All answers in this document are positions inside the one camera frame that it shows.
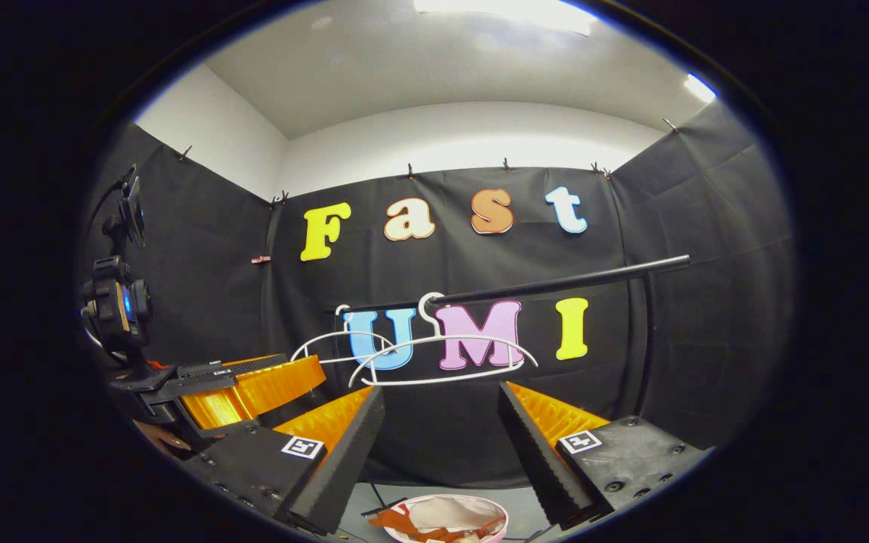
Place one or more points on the long ceiling light panel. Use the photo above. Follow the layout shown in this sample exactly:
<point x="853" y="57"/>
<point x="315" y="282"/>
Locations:
<point x="510" y="11"/>

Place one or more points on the white plastic clothes hanger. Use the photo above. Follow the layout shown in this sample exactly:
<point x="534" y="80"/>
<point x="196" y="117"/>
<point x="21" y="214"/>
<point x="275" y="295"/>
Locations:
<point x="442" y="342"/>
<point x="314" y="341"/>

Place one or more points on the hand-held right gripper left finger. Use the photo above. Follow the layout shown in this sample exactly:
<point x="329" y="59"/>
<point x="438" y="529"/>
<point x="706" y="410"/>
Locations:
<point x="344" y="460"/>

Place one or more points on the small ceiling light panel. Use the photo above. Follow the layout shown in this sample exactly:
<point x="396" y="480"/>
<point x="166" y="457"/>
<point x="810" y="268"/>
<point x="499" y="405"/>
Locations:
<point x="700" y="88"/>

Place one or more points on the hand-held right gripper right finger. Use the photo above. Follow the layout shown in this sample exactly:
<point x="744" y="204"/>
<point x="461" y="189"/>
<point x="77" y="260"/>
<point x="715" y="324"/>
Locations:
<point x="536" y="452"/>

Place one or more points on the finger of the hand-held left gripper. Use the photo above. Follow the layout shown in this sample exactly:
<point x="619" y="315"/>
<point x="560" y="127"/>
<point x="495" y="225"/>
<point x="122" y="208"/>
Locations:
<point x="212" y="407"/>
<point x="284" y="381"/>

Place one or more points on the black clothes rail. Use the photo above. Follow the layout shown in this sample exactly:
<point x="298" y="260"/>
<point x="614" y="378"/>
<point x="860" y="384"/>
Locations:
<point x="570" y="283"/>

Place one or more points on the black backdrop cloth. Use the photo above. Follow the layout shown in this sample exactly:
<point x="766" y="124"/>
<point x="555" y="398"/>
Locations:
<point x="698" y="339"/>

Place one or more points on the white round laundry hamper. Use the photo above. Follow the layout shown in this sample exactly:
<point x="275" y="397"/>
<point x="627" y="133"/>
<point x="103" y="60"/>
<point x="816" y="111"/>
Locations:
<point x="449" y="509"/>

